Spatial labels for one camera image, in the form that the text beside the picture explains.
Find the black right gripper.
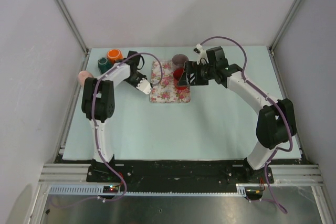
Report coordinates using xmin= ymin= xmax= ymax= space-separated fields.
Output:
xmin=177 ymin=61 xmax=216 ymax=87

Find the purple mug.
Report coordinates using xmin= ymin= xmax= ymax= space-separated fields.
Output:
xmin=172 ymin=54 xmax=188 ymax=71

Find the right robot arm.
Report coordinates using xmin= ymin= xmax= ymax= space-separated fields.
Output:
xmin=177 ymin=44 xmax=297 ymax=183

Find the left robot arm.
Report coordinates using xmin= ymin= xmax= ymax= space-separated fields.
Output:
xmin=79 ymin=51 xmax=152 ymax=163

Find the orange mug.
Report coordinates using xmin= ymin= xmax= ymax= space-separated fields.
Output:
xmin=107 ymin=49 xmax=123 ymax=64

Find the dark green mug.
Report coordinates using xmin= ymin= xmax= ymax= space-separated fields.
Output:
xmin=97 ymin=57 xmax=113 ymax=74

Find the pink ceramic mug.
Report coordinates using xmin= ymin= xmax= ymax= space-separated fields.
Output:
xmin=77 ymin=70 xmax=93 ymax=87

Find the floral pattern tray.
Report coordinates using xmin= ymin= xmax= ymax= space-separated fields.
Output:
xmin=149 ymin=60 xmax=191 ymax=104

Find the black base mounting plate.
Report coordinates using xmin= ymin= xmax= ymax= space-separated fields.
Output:
xmin=86 ymin=159 xmax=274 ymax=183

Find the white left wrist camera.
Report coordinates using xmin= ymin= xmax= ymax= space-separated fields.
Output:
xmin=136 ymin=79 xmax=152 ymax=95

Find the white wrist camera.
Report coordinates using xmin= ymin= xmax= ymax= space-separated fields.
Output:
xmin=193 ymin=44 xmax=207 ymax=58
xmin=136 ymin=79 xmax=152 ymax=95

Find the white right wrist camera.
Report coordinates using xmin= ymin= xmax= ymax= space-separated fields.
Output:
xmin=193 ymin=44 xmax=207 ymax=58

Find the aluminium frame rail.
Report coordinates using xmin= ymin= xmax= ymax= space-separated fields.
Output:
xmin=39 ymin=164 xmax=324 ymax=186

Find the grey slotted cable duct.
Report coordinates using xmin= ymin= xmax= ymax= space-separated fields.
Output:
xmin=49 ymin=184 xmax=261 ymax=197

